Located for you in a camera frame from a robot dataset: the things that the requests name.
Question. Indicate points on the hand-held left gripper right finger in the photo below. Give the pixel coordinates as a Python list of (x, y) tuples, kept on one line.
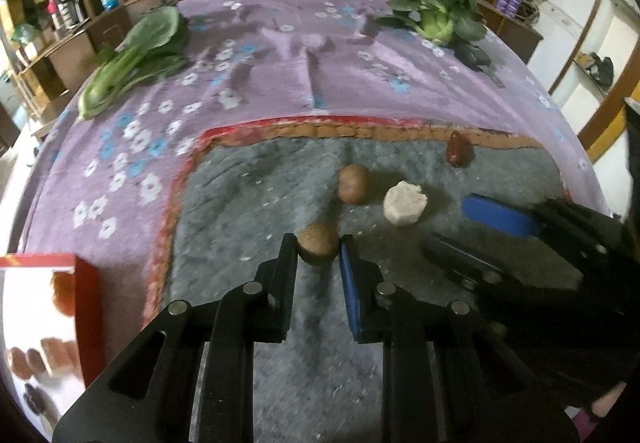
[(352, 293)]

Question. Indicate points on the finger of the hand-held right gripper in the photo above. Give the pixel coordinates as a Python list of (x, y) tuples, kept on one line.
[(460, 260), (500, 218)]

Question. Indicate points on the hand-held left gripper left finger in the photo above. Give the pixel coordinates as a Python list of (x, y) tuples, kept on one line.
[(282, 303)]

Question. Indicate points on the brown longan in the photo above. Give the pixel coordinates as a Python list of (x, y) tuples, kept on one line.
[(354, 183), (316, 244)]

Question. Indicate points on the white sugarcane chunk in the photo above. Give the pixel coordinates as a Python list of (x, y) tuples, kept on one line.
[(405, 203)]

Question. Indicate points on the red tray with white base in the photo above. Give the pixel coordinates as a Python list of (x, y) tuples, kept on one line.
[(30, 303)]

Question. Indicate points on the red date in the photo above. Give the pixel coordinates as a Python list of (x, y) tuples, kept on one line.
[(457, 149)]

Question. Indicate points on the grey mat with red border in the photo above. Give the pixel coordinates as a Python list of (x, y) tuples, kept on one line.
[(250, 203)]

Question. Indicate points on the small black object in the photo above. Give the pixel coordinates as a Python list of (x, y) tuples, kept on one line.
[(475, 55)]

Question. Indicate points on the dark bundle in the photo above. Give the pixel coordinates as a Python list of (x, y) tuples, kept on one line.
[(600, 68)]

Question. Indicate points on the wooden nightstand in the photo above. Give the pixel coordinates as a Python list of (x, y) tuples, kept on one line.
[(515, 33)]

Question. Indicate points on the green bok choy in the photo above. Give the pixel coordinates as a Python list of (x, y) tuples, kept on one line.
[(135, 53), (437, 13)]

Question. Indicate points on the orange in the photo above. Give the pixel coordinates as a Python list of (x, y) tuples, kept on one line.
[(62, 293)]

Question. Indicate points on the purple floral blanket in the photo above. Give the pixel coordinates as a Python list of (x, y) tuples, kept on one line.
[(260, 73)]

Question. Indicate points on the wooden cabinet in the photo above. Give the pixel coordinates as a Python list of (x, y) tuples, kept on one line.
[(70, 58)]

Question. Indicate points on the silver and black thermos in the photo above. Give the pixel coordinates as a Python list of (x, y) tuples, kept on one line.
[(65, 3)]

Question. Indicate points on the green bag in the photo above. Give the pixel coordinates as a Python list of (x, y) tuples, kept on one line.
[(22, 32)]

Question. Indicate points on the red thermos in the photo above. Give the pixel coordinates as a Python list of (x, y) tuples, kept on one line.
[(51, 4)]

